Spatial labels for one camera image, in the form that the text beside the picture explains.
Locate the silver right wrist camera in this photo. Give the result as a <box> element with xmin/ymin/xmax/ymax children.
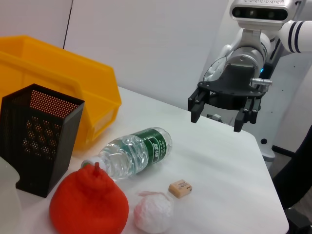
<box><xmin>229</xmin><ymin>0</ymin><xmax>297</xmax><ymax>25</ymax></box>

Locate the clear water bottle green label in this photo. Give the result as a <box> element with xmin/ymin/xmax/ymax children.
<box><xmin>81</xmin><ymin>126</ymin><xmax>174</xmax><ymax>181</ymax></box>

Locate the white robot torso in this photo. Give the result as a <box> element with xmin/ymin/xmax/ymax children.
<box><xmin>202</xmin><ymin>0</ymin><xmax>312</xmax><ymax>161</ymax></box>

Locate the clear glass fruit plate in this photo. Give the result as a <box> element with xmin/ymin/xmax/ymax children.
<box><xmin>0</xmin><ymin>156</ymin><xmax>21</xmax><ymax>234</ymax></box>

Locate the yellow plastic storage bin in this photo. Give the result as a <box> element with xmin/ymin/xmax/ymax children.
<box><xmin>0</xmin><ymin>35</ymin><xmax>122</xmax><ymax>153</ymax></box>

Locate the red knitted toy orange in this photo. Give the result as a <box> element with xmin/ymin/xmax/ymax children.
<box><xmin>49</xmin><ymin>162</ymin><xmax>129</xmax><ymax>234</ymax></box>

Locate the beige eraser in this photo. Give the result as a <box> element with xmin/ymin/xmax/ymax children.
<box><xmin>168</xmin><ymin>179</ymin><xmax>193</xmax><ymax>198</ymax></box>

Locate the black mesh pen holder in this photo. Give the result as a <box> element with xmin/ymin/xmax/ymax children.
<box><xmin>0</xmin><ymin>83</ymin><xmax>85</xmax><ymax>198</ymax></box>

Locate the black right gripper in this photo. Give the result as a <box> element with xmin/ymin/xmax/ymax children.
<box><xmin>187</xmin><ymin>63</ymin><xmax>268</xmax><ymax>133</ymax></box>

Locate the white paper ball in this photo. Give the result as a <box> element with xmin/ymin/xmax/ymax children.
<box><xmin>133</xmin><ymin>190</ymin><xmax>175</xmax><ymax>232</ymax></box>

